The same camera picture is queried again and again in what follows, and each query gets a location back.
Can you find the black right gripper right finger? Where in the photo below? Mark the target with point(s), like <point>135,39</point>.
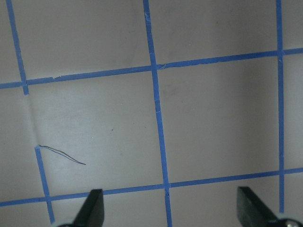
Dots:
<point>252,211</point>

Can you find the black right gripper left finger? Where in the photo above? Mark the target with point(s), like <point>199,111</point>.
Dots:
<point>92,212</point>

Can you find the thin loose tape strand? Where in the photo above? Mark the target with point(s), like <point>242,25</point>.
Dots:
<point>59,152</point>

